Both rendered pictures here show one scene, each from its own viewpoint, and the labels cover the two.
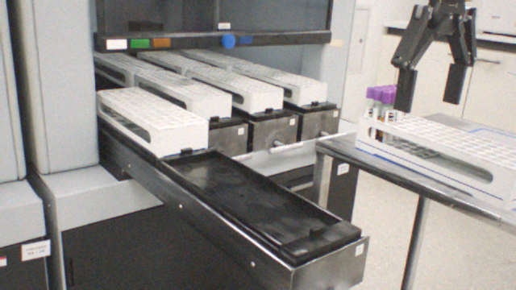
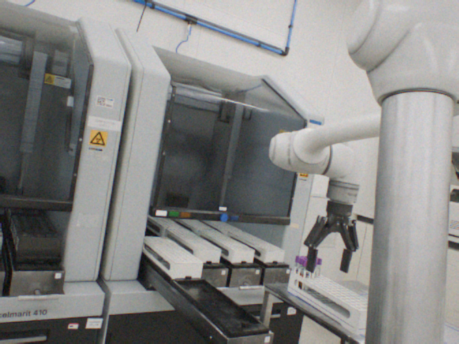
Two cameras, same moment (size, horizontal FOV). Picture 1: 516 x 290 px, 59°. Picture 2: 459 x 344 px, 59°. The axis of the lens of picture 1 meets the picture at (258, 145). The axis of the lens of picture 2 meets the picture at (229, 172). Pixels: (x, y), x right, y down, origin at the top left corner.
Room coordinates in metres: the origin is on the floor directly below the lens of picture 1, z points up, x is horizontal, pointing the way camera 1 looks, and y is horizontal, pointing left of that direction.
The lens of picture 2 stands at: (-0.46, -0.10, 1.23)
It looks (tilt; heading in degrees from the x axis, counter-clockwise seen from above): 3 degrees down; 7
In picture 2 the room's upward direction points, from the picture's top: 10 degrees clockwise
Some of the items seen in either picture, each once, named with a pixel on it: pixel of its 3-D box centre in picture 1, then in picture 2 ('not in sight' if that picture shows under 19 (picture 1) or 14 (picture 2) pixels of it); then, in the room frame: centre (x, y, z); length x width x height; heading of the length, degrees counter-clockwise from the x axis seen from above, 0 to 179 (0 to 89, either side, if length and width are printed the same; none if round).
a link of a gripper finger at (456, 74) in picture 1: (454, 84); (345, 261); (0.81, -0.34, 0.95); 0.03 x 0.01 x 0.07; 36
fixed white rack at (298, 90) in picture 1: (276, 84); (253, 247); (1.26, -0.04, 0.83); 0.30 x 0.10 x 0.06; 40
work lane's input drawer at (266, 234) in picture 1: (193, 177); (190, 293); (0.72, 0.11, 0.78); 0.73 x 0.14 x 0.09; 40
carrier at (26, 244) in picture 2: not in sight; (38, 246); (0.63, 0.56, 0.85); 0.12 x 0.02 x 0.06; 130
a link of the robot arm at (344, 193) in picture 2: not in sight; (342, 192); (0.77, -0.29, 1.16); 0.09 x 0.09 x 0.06
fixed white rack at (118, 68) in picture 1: (125, 72); (159, 225); (1.31, 0.40, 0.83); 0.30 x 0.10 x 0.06; 40
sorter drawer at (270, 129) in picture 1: (203, 98); (205, 249); (1.26, 0.16, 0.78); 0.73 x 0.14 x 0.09; 40
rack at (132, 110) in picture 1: (147, 120); (169, 257); (0.86, 0.22, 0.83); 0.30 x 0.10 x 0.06; 40
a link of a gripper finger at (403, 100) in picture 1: (405, 89); (311, 259); (0.73, -0.23, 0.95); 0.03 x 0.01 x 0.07; 36
